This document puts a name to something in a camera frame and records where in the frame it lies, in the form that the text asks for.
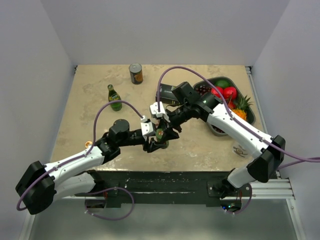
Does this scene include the left red apple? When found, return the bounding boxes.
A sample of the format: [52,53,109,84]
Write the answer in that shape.
[210,86,224,99]

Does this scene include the grey fruit tray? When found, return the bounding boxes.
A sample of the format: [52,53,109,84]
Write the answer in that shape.
[193,77,256,137]

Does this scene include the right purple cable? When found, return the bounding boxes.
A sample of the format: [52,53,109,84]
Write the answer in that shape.
[157,65,320,216]

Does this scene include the small orange cap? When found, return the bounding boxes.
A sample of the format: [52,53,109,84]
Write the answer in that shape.
[84,141,93,148]

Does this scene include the peach red fruit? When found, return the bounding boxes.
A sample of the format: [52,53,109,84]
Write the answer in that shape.
[226,98,236,110]

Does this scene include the green pill bottle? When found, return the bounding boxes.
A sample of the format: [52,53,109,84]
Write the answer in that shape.
[155,128,169,149]

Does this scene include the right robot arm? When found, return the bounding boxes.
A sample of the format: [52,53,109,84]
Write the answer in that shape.
[150,82,286,197]

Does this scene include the right red apple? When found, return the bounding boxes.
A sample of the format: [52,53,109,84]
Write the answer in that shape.
[223,86,238,100]

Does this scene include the white paper cup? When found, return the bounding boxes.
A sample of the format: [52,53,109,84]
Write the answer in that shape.
[231,141,249,158]

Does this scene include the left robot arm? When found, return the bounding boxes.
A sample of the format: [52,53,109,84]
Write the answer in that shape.
[15,119,170,215]

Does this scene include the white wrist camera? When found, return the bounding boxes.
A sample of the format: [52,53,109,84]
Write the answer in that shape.
[149,101,167,119]
[140,115,156,137]

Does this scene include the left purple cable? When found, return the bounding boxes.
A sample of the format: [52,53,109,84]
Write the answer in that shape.
[16,99,148,221]

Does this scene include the small pineapple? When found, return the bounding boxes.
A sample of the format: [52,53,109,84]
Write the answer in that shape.
[231,95,253,121]

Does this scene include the aluminium frame rail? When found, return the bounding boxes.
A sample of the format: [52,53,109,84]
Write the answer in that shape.
[244,65,306,240]

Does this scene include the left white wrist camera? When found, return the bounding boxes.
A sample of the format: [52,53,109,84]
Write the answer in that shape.
[140,115,156,137]

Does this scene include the orange black tin can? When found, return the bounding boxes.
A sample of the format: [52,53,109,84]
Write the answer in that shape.
[128,63,143,85]

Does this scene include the black green carton box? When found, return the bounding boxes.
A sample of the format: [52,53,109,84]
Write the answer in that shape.
[159,83,180,106]

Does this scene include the purple cable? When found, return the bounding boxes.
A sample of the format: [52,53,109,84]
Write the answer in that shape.
[16,99,148,221]
[157,65,320,216]

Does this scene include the green lime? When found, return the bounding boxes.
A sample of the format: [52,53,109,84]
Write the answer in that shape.
[215,79,230,89]

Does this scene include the red apple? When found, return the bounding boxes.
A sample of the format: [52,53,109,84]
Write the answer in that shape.
[223,86,238,100]
[210,86,224,99]

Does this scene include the dark red grapes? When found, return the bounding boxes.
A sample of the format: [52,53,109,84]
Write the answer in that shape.
[195,85,211,96]

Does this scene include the green glass bottle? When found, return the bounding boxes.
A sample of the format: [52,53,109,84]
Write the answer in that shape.
[107,84,122,112]

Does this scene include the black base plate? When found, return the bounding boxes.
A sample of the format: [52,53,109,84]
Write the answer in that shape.
[78,170,252,208]

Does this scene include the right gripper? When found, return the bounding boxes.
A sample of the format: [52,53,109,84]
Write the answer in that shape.
[157,103,193,142]

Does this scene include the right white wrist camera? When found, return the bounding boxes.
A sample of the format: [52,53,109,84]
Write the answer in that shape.
[149,101,167,119]

